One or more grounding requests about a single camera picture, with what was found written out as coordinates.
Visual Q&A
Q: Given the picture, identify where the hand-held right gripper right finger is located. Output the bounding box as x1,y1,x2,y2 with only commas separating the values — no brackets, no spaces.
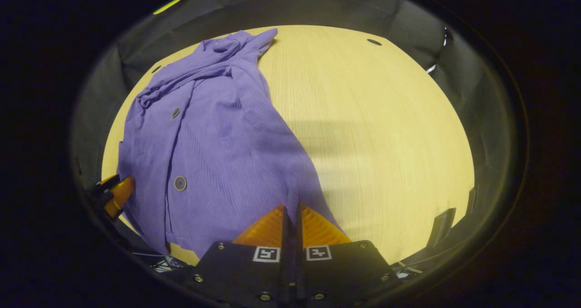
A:
295,203,400,305

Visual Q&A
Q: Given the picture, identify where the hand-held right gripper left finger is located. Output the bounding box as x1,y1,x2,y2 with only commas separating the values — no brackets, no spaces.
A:
195,204,291,306

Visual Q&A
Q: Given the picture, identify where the purple button shirt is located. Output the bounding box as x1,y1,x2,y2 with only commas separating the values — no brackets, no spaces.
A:
117,28,341,258

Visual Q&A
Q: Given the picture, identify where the black backdrop cloth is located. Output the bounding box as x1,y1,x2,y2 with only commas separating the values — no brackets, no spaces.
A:
72,0,520,272

